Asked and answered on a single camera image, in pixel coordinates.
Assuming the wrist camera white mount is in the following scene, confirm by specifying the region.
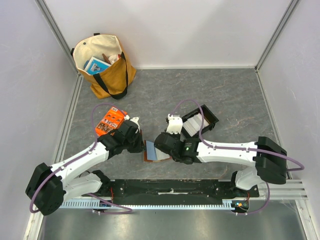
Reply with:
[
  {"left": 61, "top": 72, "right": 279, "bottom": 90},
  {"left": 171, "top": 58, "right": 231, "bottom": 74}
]
[
  {"left": 165, "top": 114, "right": 183, "bottom": 135},
  {"left": 124, "top": 115, "right": 140, "bottom": 129}
]

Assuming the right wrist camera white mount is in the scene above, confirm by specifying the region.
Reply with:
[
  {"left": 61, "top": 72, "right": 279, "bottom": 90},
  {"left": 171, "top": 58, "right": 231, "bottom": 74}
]
[{"left": 165, "top": 114, "right": 183, "bottom": 135}]

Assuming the white card stack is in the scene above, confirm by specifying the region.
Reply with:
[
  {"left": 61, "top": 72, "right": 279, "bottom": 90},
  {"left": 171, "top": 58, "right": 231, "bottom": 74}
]
[{"left": 183, "top": 113, "right": 203, "bottom": 137}]

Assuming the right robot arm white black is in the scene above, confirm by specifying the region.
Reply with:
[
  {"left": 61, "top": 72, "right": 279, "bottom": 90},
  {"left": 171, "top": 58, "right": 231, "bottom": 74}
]
[{"left": 154, "top": 132, "right": 287, "bottom": 197}]

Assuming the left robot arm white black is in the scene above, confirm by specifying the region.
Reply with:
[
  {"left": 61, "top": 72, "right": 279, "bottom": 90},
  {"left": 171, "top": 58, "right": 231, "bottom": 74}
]
[{"left": 25, "top": 117, "right": 145, "bottom": 216}]

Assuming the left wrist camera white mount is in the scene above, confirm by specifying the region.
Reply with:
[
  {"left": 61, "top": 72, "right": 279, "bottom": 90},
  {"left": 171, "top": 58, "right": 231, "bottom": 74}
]
[{"left": 124, "top": 115, "right": 140, "bottom": 129}]

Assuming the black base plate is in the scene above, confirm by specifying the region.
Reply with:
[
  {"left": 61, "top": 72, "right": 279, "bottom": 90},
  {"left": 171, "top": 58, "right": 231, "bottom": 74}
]
[{"left": 94, "top": 179, "right": 260, "bottom": 205}]

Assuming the mustard canvas tote bag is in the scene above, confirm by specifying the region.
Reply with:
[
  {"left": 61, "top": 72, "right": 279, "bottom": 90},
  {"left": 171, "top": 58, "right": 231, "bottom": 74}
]
[{"left": 71, "top": 33, "right": 136, "bottom": 100}]

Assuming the black card box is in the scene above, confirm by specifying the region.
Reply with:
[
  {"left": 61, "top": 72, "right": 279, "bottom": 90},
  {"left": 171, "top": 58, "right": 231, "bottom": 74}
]
[{"left": 181, "top": 104, "right": 219, "bottom": 138}]

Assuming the slotted cable duct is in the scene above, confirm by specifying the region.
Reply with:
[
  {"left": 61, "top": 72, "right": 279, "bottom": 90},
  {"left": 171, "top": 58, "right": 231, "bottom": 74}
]
[{"left": 59, "top": 198, "right": 237, "bottom": 210}]

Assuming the brown item in bag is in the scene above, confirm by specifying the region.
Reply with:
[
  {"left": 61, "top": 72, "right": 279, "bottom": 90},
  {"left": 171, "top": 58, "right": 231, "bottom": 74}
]
[{"left": 102, "top": 53, "right": 111, "bottom": 64}]

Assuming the orange booklet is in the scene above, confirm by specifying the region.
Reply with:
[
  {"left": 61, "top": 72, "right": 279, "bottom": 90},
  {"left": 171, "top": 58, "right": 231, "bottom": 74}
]
[{"left": 95, "top": 106, "right": 128, "bottom": 137}]

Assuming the aluminium frame rail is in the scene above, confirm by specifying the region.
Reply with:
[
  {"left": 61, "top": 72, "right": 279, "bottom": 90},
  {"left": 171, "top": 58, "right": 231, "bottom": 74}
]
[{"left": 34, "top": 178, "right": 309, "bottom": 200}]

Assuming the blue card in holder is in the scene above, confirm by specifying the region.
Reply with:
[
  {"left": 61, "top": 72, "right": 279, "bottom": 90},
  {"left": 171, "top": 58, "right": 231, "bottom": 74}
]
[{"left": 146, "top": 140, "right": 158, "bottom": 161}]

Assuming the blue book in bag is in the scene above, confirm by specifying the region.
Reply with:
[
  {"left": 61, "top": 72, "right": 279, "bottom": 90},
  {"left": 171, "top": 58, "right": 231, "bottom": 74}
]
[{"left": 84, "top": 56, "right": 111, "bottom": 75}]

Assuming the brown leather card holder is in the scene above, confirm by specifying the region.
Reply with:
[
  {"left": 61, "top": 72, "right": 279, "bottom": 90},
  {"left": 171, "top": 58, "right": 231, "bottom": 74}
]
[{"left": 143, "top": 140, "right": 172, "bottom": 163}]

